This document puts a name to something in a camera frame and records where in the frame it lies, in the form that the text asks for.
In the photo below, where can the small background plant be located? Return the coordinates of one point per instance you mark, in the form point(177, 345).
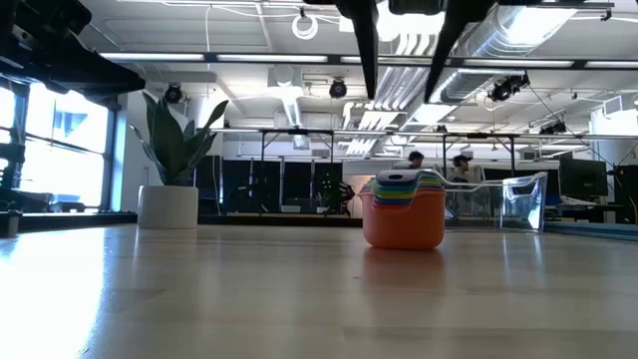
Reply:
point(327, 202)

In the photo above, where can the black background table frame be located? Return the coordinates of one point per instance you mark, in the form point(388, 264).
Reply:
point(296, 131)
point(478, 135)

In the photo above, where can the blue measuring cup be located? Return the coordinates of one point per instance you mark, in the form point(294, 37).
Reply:
point(399, 200)

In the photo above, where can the silver ventilation duct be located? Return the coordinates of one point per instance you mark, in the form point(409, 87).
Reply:
point(498, 45)

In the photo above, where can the black ceiling-mounted camera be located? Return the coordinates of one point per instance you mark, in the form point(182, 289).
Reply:
point(508, 87)
point(173, 93)
point(338, 88)
point(552, 128)

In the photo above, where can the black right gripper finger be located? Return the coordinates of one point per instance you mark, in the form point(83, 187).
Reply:
point(456, 30)
point(368, 40)

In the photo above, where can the green measuring cup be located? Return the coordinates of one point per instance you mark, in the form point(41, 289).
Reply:
point(399, 189)

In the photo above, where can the large bright window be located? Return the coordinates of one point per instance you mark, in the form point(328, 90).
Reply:
point(65, 159)

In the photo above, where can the red measuring cup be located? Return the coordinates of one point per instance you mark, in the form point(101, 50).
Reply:
point(399, 206)

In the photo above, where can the white ceiling duct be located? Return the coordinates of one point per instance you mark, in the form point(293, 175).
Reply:
point(285, 80)

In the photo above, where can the person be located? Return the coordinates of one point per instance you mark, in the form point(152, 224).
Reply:
point(461, 162)
point(414, 158)

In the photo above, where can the purple measuring cup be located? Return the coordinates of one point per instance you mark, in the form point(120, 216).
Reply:
point(423, 177)

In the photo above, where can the clear plastic basket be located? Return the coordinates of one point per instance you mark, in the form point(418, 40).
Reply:
point(523, 204)

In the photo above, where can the white plant pot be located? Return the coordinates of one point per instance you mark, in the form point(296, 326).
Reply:
point(168, 207)

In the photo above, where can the black beam with light strips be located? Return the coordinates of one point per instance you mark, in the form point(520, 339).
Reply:
point(334, 59)

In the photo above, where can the teal measuring cup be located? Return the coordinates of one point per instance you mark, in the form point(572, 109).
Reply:
point(399, 184)

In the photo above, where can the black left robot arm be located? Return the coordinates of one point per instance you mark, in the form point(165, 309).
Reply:
point(60, 55)

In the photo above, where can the orange measuring cup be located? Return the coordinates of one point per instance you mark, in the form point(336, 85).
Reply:
point(404, 229)

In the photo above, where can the yellow measuring cup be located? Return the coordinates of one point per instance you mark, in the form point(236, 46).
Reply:
point(399, 194)

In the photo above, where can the black partition panels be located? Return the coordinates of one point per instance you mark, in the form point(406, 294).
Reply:
point(239, 184)

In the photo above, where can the green succulent plant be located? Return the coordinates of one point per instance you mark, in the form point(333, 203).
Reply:
point(172, 144)

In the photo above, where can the black monitor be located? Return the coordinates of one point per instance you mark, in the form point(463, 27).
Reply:
point(582, 177)

